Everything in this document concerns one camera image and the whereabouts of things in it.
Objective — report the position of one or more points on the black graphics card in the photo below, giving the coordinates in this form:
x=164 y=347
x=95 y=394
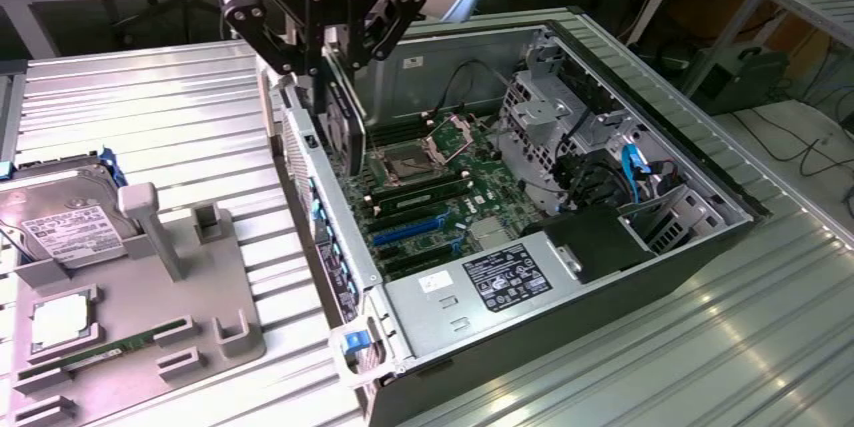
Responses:
x=347 y=137

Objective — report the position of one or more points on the black RAM slot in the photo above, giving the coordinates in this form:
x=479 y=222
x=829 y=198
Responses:
x=401 y=127
x=401 y=138

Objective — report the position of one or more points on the long black expansion slot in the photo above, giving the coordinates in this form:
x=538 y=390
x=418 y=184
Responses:
x=423 y=259
x=403 y=214

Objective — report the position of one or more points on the blue expansion slot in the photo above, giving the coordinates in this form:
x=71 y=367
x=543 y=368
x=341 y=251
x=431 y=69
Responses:
x=407 y=233

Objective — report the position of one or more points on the metal socket cover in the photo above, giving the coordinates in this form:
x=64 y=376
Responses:
x=457 y=134

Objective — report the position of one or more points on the silver drive cage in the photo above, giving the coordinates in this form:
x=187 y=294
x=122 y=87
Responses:
x=534 y=112

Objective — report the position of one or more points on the CPU socket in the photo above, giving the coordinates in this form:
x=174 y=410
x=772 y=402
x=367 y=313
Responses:
x=407 y=164

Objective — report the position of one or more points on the green motherboard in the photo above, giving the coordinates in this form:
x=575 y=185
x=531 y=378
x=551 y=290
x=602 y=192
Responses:
x=487 y=182

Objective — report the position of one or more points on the installed RAM stick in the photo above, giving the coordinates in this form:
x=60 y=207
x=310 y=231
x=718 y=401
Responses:
x=421 y=195

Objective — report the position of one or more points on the silver hard disk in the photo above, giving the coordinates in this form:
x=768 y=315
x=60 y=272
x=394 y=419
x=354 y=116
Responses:
x=67 y=227

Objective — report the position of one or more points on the black box device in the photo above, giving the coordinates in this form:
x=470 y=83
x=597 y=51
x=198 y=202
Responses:
x=741 y=82

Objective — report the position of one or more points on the grey parts rack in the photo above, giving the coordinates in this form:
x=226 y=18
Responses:
x=167 y=307

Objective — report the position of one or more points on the silver disk bay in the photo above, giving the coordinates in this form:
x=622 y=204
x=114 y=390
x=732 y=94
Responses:
x=674 y=227

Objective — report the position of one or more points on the silver power supply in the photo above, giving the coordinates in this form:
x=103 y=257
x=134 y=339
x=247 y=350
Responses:
x=434 y=317

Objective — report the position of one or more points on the grey metal slat shelf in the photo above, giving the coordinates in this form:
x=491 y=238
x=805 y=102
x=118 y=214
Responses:
x=814 y=2

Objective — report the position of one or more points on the blue case latch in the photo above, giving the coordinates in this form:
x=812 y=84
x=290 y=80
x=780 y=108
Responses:
x=355 y=339

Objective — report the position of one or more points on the silver CPU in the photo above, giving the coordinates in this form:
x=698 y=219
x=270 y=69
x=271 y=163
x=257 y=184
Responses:
x=62 y=319

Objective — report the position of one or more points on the black open PC case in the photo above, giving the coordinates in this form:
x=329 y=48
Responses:
x=534 y=334

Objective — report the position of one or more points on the green RAM stick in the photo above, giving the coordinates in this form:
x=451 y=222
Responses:
x=120 y=347

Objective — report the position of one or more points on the grey metal frame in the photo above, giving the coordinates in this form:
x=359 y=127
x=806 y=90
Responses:
x=10 y=107

